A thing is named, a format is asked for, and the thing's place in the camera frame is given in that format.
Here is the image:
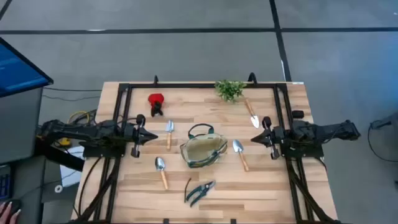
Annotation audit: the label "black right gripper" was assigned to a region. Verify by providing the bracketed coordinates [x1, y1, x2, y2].
[251, 116, 285, 160]

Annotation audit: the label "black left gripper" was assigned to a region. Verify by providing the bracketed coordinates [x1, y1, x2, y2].
[123, 114, 159, 159]

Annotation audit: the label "narrow silver trowel wooden handle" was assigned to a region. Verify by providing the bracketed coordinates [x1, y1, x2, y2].
[244, 98, 261, 129]

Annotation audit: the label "silver hand fork wooden handle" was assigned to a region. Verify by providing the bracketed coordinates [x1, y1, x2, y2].
[165, 119, 175, 151]

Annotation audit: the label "red black gardening glove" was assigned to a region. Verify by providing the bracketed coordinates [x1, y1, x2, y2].
[147, 93, 165, 118]

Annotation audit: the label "cream green gardening bag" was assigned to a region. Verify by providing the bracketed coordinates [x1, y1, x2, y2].
[179, 123, 228, 169]

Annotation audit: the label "thin black strap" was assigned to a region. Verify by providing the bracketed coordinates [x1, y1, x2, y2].
[183, 177, 192, 203]

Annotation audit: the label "dark green pruning shears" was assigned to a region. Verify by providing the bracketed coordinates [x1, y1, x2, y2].
[185, 179, 216, 208]

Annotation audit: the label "green potted plant white pot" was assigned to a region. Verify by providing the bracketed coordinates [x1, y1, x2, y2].
[214, 79, 248, 103]

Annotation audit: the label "white paper sheet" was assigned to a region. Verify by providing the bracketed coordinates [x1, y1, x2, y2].
[58, 146, 85, 187]

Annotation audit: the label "black desk leg bar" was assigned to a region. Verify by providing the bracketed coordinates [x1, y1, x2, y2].
[34, 139, 85, 172]

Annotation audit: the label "black floor stand foot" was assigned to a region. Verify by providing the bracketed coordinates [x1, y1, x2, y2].
[369, 111, 398, 130]

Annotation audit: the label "grey desk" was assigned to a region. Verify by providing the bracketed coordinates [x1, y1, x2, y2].
[0, 154, 78, 224]

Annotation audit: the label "monitor with blue screen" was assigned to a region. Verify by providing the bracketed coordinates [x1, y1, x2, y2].
[0, 37, 53, 98]

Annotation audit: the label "black computer mouse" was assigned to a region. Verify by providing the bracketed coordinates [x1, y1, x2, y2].
[1, 198, 22, 215]

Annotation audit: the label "dark keyboard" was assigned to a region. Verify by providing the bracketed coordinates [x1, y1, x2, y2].
[0, 164, 12, 200]

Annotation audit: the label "person's hand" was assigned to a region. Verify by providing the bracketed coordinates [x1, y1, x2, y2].
[0, 201, 21, 224]

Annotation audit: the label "black metal table frame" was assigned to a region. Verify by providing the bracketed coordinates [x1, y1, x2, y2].
[70, 72, 342, 224]

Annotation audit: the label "yellow cable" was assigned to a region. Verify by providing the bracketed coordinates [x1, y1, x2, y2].
[67, 110, 91, 125]

